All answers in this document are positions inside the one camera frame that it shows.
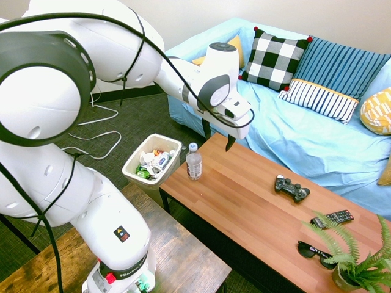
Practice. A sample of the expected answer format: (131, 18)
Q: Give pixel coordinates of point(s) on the black sunglasses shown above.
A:
(307, 250)

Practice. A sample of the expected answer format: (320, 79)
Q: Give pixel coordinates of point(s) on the white navy striped pillow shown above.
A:
(320, 100)

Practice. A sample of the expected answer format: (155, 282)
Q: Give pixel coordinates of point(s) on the plain yellow pillow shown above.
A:
(238, 45)

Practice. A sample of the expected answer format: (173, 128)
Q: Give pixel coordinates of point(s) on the green can silver bottom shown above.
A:
(172, 153)

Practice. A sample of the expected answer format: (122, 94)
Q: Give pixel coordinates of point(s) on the orange oolong tea can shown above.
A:
(155, 152)

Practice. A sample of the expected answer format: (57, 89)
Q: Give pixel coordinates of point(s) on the blue striped pillow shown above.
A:
(336, 64)

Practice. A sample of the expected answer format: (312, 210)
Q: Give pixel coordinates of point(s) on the wooden coffee table black frame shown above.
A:
(232, 195)

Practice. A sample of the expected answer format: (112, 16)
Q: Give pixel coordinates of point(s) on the black baseboard strip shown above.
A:
(128, 93)

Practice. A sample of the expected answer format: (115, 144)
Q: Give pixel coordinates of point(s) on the rustic wooden robot stand table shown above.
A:
(183, 259)

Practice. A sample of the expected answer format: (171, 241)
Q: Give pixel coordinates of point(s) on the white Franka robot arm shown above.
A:
(107, 45)

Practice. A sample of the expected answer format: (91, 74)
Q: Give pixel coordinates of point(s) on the green fern plant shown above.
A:
(348, 238)

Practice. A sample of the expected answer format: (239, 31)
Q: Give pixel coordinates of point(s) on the yellow white patterned pillow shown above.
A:
(377, 113)

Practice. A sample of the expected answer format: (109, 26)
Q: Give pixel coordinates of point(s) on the green wrapper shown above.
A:
(142, 172)

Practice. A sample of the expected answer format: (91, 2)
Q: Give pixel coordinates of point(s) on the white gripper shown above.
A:
(241, 129)

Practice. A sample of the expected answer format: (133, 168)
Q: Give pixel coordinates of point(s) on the green plant pot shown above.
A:
(340, 279)

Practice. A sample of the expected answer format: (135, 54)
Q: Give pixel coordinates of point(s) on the white plastic trash bin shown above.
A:
(149, 190)

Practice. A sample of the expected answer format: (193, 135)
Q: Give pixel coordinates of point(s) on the black remote control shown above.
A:
(336, 217)

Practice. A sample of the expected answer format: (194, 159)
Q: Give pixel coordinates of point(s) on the mustard pillow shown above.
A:
(386, 174)

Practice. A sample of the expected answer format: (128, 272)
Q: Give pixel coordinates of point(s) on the white blue jasmine tea can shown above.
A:
(162, 161)

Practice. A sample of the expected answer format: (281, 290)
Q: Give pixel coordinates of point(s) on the black white checkered pillow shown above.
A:
(272, 61)

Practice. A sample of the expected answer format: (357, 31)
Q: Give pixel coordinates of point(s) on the light blue covered sofa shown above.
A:
(290, 137)

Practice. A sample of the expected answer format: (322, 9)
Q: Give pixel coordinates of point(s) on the black game controller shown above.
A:
(290, 187)

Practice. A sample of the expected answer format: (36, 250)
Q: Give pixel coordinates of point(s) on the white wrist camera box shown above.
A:
(239, 107)

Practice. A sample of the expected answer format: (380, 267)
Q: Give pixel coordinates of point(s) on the clear plastic water bottle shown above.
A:
(194, 166)

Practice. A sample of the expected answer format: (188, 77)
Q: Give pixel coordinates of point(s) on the large crumpled white tissue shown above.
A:
(147, 158)

